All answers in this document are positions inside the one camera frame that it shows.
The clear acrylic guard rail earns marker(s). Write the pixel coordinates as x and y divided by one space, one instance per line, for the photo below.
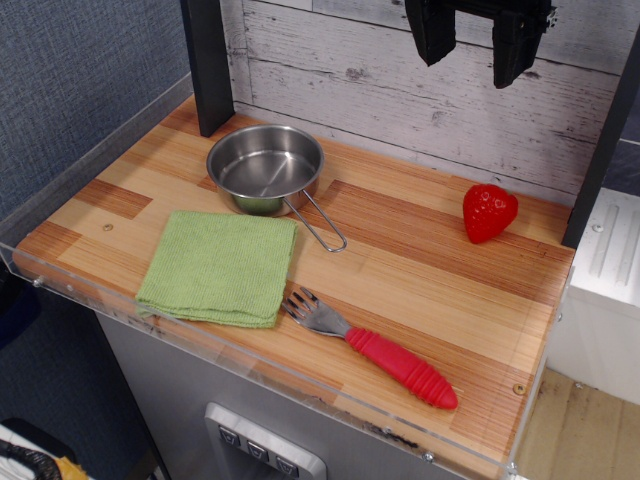
481 314

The dark grey right post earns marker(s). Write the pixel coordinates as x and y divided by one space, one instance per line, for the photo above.
610 135

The dark grey post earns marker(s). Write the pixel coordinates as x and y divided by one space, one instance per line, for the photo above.
207 52
610 135

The yellow and black object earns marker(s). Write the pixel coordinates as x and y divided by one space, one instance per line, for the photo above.
42 466

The red handled metal fork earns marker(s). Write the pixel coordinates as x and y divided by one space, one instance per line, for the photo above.
418 376

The dark grey left post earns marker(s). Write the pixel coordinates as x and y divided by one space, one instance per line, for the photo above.
207 52

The silver toy dispenser panel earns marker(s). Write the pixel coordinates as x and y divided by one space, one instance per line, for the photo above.
246 450

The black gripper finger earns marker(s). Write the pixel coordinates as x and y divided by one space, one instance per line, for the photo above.
516 37
432 25

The white ribbed side unit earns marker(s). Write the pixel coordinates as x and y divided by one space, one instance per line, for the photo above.
596 338

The small stainless steel pot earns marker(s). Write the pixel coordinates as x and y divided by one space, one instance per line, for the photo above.
271 170

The red plastic strawberry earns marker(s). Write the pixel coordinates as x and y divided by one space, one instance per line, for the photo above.
488 210

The folded green cloth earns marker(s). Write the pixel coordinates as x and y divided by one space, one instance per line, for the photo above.
221 268

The grey toy kitchen cabinet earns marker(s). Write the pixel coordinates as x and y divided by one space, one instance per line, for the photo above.
172 387

